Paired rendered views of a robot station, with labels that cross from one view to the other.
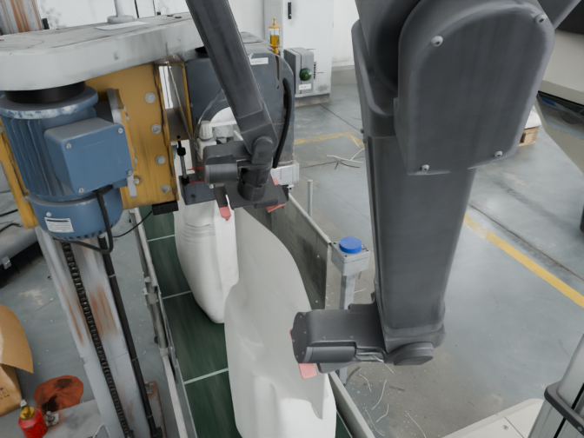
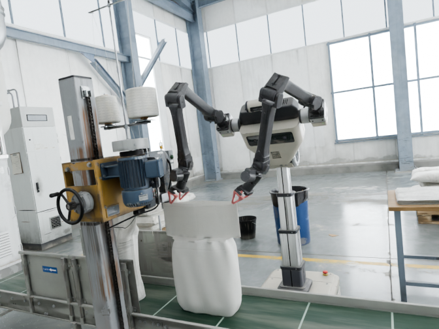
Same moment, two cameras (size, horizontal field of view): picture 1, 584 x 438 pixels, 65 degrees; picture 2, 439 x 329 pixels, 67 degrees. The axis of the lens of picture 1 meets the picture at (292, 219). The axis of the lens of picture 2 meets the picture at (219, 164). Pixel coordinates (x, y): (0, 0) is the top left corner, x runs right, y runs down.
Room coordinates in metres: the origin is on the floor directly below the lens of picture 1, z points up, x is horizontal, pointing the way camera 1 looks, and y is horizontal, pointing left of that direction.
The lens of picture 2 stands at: (-0.81, 1.16, 1.38)
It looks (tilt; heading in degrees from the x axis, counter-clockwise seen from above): 5 degrees down; 319
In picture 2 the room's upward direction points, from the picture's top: 7 degrees counter-clockwise
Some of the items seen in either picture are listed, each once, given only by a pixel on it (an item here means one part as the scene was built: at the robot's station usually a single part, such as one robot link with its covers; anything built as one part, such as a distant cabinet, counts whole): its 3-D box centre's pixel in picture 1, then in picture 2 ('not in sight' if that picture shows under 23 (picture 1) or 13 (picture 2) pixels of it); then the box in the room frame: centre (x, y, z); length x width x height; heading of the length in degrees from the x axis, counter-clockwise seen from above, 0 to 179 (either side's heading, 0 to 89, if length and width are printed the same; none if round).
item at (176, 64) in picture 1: (168, 89); not in sight; (1.04, 0.28, 1.26); 0.22 x 0.05 x 0.16; 22
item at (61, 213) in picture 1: (68, 165); (135, 181); (0.74, 0.40, 1.21); 0.15 x 0.15 x 0.25
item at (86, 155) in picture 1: (91, 160); (155, 170); (0.67, 0.32, 1.25); 0.10 x 0.08 x 0.12; 137
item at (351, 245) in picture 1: (350, 246); not in sight; (1.00, -0.16, 0.84); 0.06 x 0.06 x 0.02
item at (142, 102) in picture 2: not in sight; (142, 103); (0.81, 0.27, 1.61); 0.17 x 0.17 x 0.17
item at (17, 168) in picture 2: not in sight; (16, 163); (4.94, 0.20, 1.34); 0.24 x 0.04 x 0.32; 22
